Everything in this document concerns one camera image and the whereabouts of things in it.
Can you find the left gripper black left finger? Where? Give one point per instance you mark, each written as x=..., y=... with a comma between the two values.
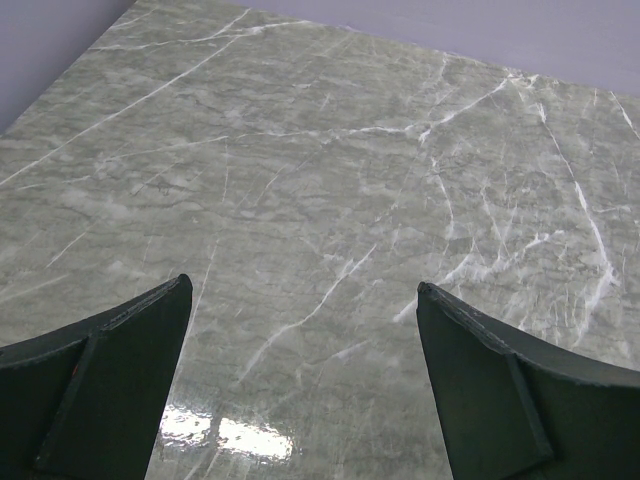
x=86, y=401

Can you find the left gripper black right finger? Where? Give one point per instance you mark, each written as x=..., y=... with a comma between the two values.
x=512, y=406

